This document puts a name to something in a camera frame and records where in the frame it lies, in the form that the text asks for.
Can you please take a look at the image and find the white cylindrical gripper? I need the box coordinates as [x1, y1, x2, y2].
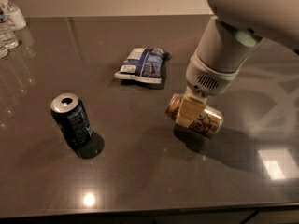
[176, 53, 239, 128]

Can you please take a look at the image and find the orange soda can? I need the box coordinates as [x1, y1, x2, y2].
[166, 94, 223, 138]

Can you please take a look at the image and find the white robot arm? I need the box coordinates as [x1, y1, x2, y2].
[176, 0, 299, 127]

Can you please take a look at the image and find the dark blue soda can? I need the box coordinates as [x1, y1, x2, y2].
[50, 93, 93, 150]

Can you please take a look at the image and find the blue white chip bag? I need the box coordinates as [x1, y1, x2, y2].
[114, 48, 172, 84]

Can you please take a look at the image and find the clear water bottle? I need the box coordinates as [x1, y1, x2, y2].
[0, 8, 19, 49]

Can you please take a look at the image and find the clear bottle at edge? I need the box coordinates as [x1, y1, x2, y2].
[0, 40, 8, 59]

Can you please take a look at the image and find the hand sanitizer pump bottle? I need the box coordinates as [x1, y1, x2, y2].
[0, 0, 27, 31]

